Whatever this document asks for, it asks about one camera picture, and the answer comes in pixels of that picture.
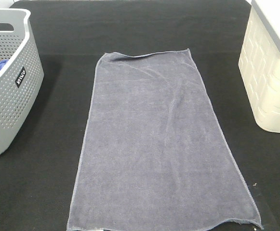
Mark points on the grey towel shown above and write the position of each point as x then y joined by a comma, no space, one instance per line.
154,157

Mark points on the black table mat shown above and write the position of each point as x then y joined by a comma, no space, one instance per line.
37,172

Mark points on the grey perforated laundry basket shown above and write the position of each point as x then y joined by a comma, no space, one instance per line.
22,75

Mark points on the white plastic basket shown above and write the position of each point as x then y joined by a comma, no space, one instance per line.
259,63

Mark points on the right clear tape strip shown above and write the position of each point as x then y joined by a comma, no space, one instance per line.
268,220

